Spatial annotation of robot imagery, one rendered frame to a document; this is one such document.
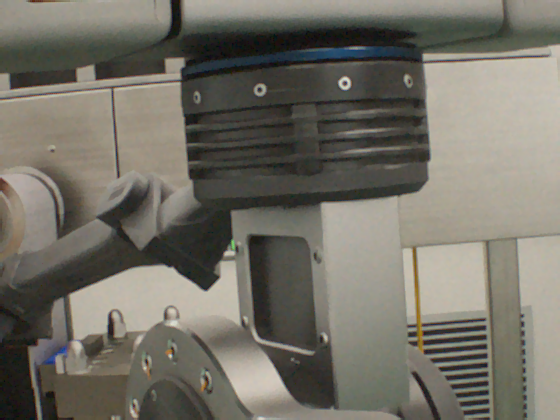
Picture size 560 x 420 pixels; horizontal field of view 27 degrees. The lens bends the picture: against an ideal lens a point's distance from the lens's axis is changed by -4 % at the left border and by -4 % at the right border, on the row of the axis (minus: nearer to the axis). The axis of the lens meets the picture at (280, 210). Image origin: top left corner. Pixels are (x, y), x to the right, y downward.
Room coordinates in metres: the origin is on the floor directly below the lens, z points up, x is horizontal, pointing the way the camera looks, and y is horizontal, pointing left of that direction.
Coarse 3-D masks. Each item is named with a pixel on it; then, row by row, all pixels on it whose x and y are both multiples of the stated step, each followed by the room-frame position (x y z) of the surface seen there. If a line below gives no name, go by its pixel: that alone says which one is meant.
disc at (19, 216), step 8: (0, 184) 1.63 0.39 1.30; (8, 184) 1.63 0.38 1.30; (8, 192) 1.63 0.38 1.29; (16, 192) 1.63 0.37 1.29; (8, 200) 1.63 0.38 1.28; (16, 200) 1.63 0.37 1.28; (16, 208) 1.63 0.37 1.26; (0, 216) 1.63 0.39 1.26; (16, 216) 1.63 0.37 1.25; (24, 216) 1.63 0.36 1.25; (16, 224) 1.63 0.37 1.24; (24, 224) 1.63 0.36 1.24; (16, 232) 1.63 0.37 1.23; (24, 232) 1.63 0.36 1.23; (16, 240) 1.63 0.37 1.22; (8, 248) 1.63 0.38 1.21; (16, 248) 1.63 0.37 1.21; (0, 256) 1.63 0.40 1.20
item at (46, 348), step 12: (60, 300) 1.85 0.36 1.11; (60, 312) 1.84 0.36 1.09; (60, 324) 1.83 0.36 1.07; (60, 336) 1.82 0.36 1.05; (36, 348) 1.66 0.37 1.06; (48, 348) 1.73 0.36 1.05; (60, 348) 1.81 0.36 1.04; (36, 360) 1.65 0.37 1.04; (36, 372) 1.64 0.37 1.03; (36, 384) 1.64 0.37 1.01
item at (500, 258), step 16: (512, 240) 2.09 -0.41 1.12; (496, 256) 2.09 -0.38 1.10; (512, 256) 2.09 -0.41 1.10; (496, 272) 2.09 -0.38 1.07; (512, 272) 2.09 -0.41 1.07; (496, 288) 2.09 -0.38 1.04; (512, 288) 2.09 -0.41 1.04; (496, 304) 2.09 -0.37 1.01; (512, 304) 2.09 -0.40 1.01; (496, 320) 2.09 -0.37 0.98; (512, 320) 2.09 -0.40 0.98; (496, 336) 2.09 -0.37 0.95; (512, 336) 2.09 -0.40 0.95; (496, 352) 2.09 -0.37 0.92; (512, 352) 2.09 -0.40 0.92; (496, 368) 2.09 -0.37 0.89; (512, 368) 2.09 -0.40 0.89; (496, 384) 2.09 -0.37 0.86; (512, 384) 2.09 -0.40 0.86; (496, 400) 2.09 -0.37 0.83; (512, 400) 2.09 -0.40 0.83; (496, 416) 2.09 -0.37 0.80; (512, 416) 2.09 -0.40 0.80
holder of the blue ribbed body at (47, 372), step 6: (42, 366) 1.64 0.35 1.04; (48, 366) 1.64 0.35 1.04; (54, 366) 1.64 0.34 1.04; (42, 372) 1.64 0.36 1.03; (48, 372) 1.64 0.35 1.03; (54, 372) 1.64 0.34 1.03; (42, 378) 1.64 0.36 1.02; (48, 378) 1.64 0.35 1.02; (42, 384) 1.64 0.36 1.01; (48, 384) 1.64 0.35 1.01; (54, 384) 1.64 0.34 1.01; (48, 390) 1.64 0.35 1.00; (54, 390) 1.64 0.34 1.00; (48, 396) 1.64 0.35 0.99; (54, 396) 1.64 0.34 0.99
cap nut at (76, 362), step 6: (72, 342) 1.62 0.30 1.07; (78, 342) 1.62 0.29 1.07; (72, 348) 1.61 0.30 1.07; (78, 348) 1.61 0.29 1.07; (84, 348) 1.62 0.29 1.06; (72, 354) 1.61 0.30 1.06; (78, 354) 1.61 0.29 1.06; (84, 354) 1.62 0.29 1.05; (66, 360) 1.61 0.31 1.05; (72, 360) 1.61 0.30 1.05; (78, 360) 1.61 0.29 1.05; (84, 360) 1.61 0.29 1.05; (66, 366) 1.61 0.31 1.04; (72, 366) 1.61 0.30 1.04; (78, 366) 1.61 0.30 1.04; (84, 366) 1.61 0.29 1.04; (66, 372) 1.61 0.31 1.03; (72, 372) 1.60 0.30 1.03; (78, 372) 1.60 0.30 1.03; (84, 372) 1.61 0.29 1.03
